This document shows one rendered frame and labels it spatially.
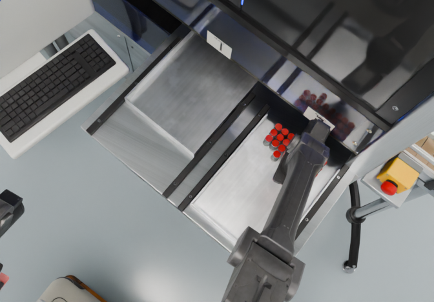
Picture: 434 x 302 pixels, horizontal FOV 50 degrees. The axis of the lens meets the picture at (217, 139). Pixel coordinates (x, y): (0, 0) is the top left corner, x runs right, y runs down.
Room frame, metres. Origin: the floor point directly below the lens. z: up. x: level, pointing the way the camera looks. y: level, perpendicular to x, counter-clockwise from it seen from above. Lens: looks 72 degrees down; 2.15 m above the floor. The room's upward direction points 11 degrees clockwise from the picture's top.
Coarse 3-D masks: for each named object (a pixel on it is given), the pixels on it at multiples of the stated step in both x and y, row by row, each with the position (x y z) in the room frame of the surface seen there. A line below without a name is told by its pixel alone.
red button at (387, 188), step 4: (384, 184) 0.34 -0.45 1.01; (388, 184) 0.34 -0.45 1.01; (392, 184) 0.34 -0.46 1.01; (380, 188) 0.33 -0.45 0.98; (384, 188) 0.33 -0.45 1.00; (388, 188) 0.32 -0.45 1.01; (392, 188) 0.33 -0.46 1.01; (396, 188) 0.33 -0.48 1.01; (384, 192) 0.32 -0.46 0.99; (388, 192) 0.32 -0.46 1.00; (392, 192) 0.32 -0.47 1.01
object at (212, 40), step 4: (208, 32) 0.65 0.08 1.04; (208, 36) 0.65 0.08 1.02; (212, 36) 0.64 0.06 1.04; (208, 40) 0.65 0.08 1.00; (212, 40) 0.64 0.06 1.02; (216, 40) 0.64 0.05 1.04; (220, 40) 0.63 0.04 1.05; (212, 44) 0.64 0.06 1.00; (216, 44) 0.64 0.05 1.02; (224, 44) 0.63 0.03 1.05; (216, 48) 0.64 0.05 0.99; (224, 48) 0.62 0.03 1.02; (228, 48) 0.62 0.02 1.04; (224, 52) 0.62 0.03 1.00; (228, 52) 0.62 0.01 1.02; (228, 56) 0.62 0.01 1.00
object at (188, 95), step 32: (192, 32) 0.73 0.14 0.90; (160, 64) 0.60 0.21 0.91; (192, 64) 0.63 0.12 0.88; (224, 64) 0.65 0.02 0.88; (128, 96) 0.48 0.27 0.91; (160, 96) 0.51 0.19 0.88; (192, 96) 0.53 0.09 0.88; (224, 96) 0.55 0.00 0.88; (160, 128) 0.40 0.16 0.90; (192, 128) 0.43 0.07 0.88
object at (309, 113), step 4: (308, 108) 0.49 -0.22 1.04; (304, 112) 0.49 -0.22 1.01; (308, 112) 0.49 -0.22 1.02; (312, 112) 0.48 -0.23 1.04; (308, 116) 0.48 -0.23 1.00; (312, 116) 0.48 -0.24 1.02; (320, 116) 0.47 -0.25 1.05; (320, 120) 0.47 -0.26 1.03; (324, 120) 0.46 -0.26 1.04; (328, 124) 0.46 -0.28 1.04; (332, 128) 0.45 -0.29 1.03
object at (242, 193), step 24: (264, 120) 0.50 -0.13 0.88; (240, 168) 0.34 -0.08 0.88; (264, 168) 0.35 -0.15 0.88; (216, 192) 0.26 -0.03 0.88; (240, 192) 0.27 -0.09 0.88; (264, 192) 0.28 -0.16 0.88; (312, 192) 0.31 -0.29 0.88; (216, 216) 0.19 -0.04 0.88; (240, 216) 0.20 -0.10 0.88; (264, 216) 0.22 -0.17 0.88
